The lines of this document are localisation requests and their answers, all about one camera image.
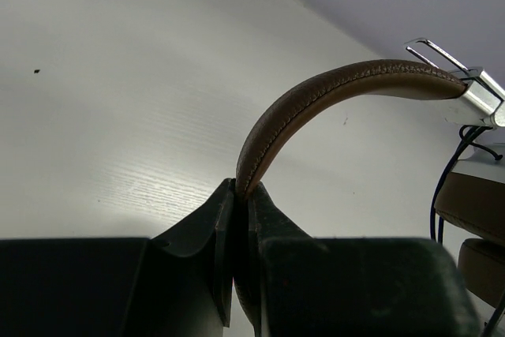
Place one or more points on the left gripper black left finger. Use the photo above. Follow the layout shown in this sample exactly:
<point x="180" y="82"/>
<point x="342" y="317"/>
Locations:
<point x="175" y="284"/>

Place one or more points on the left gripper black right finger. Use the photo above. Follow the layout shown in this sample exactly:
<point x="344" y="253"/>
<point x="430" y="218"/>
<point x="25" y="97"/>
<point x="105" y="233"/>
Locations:
<point x="291" y="284"/>

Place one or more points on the brown silver headphones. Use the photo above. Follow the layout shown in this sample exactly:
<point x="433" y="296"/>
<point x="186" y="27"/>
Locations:
<point x="470" y="191"/>

